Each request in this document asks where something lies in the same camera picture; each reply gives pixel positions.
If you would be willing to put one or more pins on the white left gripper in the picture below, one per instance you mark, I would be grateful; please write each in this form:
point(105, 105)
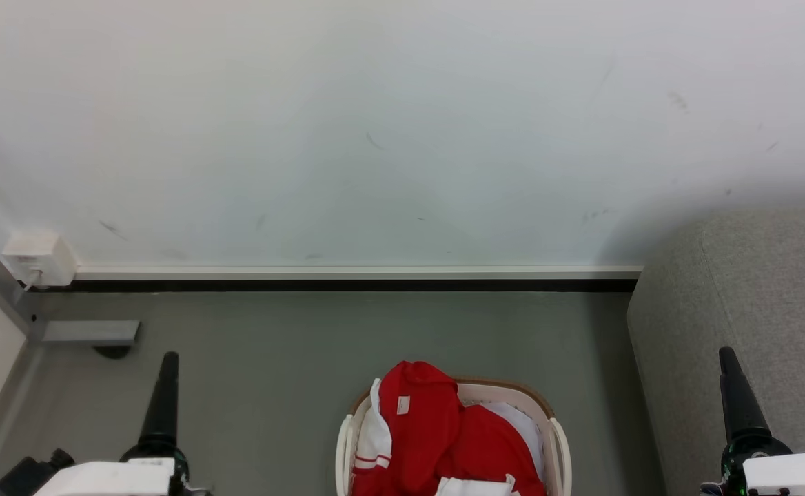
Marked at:
point(113, 477)

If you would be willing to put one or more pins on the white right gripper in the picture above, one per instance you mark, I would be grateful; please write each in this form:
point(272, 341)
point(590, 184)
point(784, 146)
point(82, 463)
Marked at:
point(792, 475)

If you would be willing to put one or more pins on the red fleece garment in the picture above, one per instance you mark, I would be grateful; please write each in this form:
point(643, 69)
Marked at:
point(430, 427)

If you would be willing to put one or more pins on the cream plastic laundry basket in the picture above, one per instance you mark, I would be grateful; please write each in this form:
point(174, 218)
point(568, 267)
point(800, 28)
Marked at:
point(557, 448)

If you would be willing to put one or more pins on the black caster wheel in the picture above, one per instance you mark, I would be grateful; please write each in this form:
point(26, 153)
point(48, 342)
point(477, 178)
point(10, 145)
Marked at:
point(111, 351)

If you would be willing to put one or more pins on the grey fabric sofa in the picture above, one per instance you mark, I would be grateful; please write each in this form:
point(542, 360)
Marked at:
point(754, 331)

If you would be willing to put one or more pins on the white garment with red stripes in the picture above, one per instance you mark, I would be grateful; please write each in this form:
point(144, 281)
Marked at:
point(375, 441)

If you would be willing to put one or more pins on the plain white garment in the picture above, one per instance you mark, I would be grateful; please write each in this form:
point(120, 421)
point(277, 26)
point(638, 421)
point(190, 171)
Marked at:
point(520, 424)

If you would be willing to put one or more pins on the white and black baseboard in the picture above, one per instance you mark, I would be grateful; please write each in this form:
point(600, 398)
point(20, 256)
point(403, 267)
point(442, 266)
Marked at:
point(354, 277)

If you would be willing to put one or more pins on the white garment with red trim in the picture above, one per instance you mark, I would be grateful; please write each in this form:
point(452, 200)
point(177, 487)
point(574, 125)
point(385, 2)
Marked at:
point(475, 486)

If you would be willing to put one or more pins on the grey metal frame foot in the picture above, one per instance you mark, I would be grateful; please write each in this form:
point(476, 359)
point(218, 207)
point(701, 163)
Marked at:
point(89, 332)

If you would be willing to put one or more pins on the white wall socket box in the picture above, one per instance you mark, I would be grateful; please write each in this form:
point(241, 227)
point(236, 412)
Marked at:
point(41, 255)

